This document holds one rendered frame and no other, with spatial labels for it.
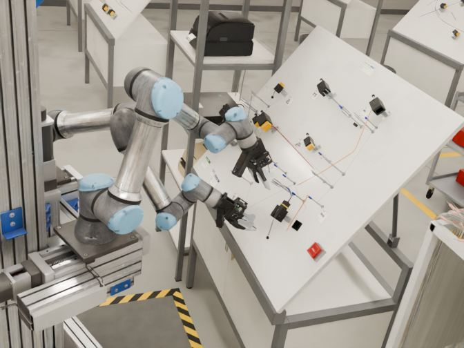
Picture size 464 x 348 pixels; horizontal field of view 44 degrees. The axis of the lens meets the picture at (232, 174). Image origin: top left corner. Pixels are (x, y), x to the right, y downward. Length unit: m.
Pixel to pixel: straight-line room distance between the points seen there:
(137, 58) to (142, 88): 3.61
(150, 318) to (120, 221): 1.65
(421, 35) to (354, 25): 1.65
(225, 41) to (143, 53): 2.39
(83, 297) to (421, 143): 1.35
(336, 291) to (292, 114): 0.87
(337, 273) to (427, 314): 0.54
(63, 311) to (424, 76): 5.22
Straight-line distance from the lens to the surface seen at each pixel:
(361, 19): 8.21
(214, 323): 3.49
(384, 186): 2.26
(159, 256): 3.92
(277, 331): 2.43
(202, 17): 2.94
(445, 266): 2.21
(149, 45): 5.42
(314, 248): 2.27
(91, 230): 2.08
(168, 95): 1.79
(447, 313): 2.43
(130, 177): 1.87
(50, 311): 1.98
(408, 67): 6.75
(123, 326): 3.43
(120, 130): 2.14
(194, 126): 2.16
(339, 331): 2.60
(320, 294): 2.57
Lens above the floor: 2.42
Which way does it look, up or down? 29 degrees down
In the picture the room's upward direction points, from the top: 8 degrees clockwise
